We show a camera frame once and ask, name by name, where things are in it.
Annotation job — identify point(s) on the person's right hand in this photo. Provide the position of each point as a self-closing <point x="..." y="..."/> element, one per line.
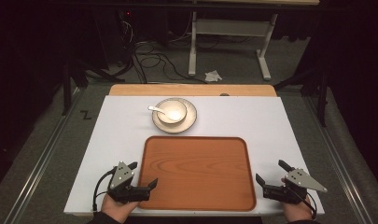
<point x="298" y="212"/>

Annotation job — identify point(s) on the light wooden table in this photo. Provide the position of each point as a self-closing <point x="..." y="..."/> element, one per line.
<point x="177" y="90"/>

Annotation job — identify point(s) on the aluminium floor rail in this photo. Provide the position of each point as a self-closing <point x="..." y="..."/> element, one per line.
<point x="37" y="168"/>
<point x="339" y="161"/>

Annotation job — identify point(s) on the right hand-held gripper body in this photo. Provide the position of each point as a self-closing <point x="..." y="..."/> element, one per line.
<point x="301" y="182"/>

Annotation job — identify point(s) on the crumpled white paper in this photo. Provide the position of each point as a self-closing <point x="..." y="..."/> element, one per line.
<point x="213" y="76"/>

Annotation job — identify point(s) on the brown wooden tray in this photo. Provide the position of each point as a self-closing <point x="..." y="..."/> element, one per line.
<point x="197" y="174"/>

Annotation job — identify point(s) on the black metal stand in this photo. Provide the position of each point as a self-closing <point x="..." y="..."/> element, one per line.
<point x="323" y="96"/>

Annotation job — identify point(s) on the person's dark sleeve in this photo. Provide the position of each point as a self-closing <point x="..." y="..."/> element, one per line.
<point x="101" y="219"/>
<point x="303" y="222"/>

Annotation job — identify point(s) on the white metal desk frame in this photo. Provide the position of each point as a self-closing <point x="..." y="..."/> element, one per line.
<point x="230" y="27"/>

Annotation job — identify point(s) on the white ceramic spoon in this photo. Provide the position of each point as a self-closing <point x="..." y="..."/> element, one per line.
<point x="160" y="110"/>

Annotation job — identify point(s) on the person's left dark sleeve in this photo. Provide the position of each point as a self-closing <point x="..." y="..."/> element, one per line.
<point x="101" y="219"/>

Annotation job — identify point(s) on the person's right dark sleeve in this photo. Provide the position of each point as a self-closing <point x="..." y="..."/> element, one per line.
<point x="303" y="222"/>

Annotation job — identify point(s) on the cream bowl with dark rim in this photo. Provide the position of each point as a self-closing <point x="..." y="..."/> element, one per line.
<point x="165" y="107"/>

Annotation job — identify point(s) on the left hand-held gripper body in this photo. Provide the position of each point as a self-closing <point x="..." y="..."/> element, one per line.
<point x="121" y="177"/>

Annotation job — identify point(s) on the white table cover board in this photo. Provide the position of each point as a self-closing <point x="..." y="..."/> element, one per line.
<point x="239" y="118"/>

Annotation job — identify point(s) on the cream plate with dark rim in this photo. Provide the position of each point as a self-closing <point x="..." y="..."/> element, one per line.
<point x="189" y="119"/>

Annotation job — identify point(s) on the person's left hand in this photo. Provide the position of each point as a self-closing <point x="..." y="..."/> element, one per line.
<point x="116" y="210"/>

